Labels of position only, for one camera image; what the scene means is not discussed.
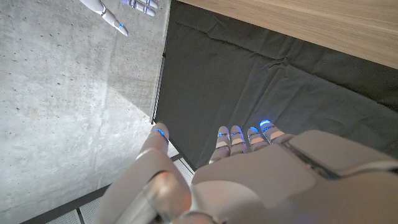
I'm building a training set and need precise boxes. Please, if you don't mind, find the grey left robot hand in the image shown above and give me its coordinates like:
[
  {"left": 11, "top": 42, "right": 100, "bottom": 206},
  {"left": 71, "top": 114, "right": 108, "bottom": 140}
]
[{"left": 93, "top": 119, "right": 398, "bottom": 224}]

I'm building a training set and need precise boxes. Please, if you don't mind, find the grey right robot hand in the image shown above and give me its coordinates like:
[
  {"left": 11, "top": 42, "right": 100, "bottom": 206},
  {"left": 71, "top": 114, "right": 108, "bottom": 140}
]
[{"left": 79, "top": 0, "right": 159, "bottom": 37}]

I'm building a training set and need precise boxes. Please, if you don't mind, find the black backdrop stand pole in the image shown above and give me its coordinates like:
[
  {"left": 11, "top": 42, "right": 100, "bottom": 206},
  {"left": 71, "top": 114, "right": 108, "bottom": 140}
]
[{"left": 150, "top": 51, "right": 166, "bottom": 124}]

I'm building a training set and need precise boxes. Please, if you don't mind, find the black backdrop cloth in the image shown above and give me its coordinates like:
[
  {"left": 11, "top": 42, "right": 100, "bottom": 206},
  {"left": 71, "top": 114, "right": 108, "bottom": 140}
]
[{"left": 152, "top": 0, "right": 398, "bottom": 170}]

